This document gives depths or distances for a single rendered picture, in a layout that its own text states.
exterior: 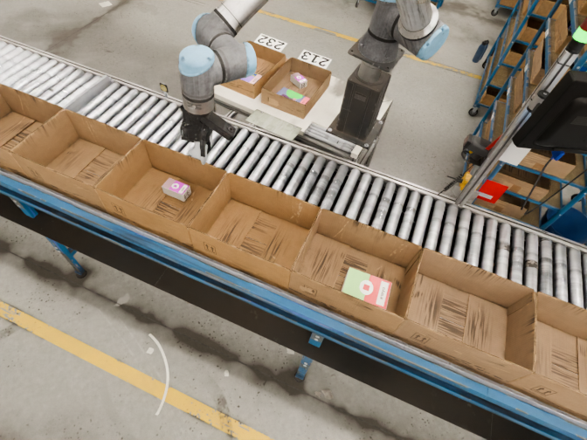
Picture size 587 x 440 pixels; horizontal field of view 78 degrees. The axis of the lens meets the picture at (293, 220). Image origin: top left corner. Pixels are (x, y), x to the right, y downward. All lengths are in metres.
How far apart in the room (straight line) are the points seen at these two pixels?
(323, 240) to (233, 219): 0.38
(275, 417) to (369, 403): 0.51
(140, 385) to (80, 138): 1.28
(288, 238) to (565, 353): 1.07
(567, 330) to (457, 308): 0.39
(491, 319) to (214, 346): 1.42
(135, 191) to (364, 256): 0.98
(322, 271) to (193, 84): 0.79
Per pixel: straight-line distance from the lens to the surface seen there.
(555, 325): 1.68
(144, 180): 1.70
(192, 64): 1.04
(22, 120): 2.18
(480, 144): 1.81
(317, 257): 1.43
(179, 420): 2.17
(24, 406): 2.44
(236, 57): 1.10
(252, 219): 1.51
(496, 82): 3.89
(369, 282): 1.35
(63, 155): 1.92
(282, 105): 2.19
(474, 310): 1.54
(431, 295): 1.49
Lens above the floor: 2.12
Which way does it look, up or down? 55 degrees down
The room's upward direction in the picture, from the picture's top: 8 degrees clockwise
